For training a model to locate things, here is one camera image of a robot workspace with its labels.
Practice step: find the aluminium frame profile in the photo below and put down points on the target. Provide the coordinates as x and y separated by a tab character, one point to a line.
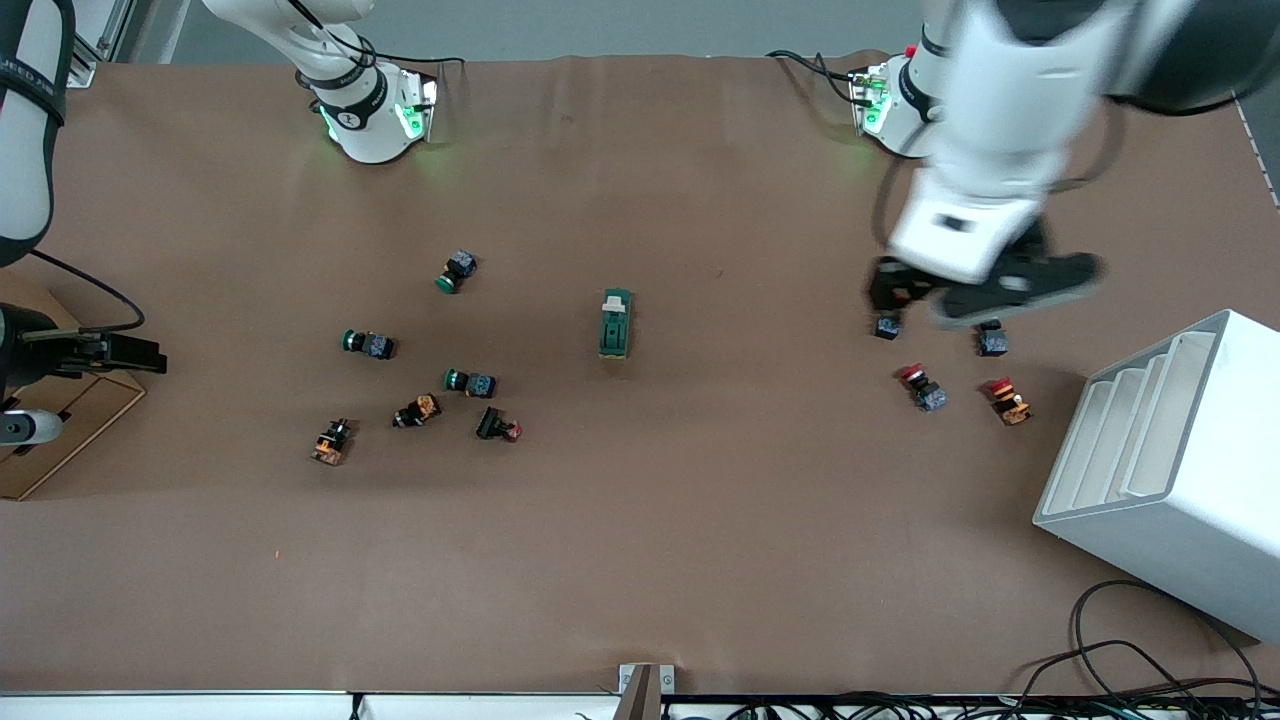
105	30

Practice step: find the brown paper table cover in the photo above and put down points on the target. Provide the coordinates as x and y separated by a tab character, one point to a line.
700	550

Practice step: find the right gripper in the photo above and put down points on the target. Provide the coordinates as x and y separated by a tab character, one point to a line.
28	350

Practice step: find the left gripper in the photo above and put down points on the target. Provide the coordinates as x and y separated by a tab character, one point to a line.
893	286

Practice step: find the green push button switch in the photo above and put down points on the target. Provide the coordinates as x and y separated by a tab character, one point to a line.
368	344
456	271
470	382

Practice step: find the red emergency button orange block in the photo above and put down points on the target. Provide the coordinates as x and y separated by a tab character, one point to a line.
1010	400
887	327

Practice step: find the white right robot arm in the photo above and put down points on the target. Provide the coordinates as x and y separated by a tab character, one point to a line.
365	120

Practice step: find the white slotted rack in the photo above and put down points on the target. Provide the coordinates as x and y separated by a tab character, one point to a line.
1180	470

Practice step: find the black switch red block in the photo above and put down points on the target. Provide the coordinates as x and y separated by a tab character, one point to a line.
498	425

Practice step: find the brown cardboard box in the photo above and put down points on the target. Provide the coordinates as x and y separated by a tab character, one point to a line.
95	420

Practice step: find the red emergency button blue block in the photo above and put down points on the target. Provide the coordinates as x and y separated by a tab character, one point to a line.
993	343
923	387

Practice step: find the aluminium bracket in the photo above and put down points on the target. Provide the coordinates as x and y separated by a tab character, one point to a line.
645	690

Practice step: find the black switch orange block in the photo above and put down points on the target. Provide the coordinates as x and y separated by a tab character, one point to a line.
417	410
331	441

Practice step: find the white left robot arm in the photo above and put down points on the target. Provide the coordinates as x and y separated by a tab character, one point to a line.
1010	90

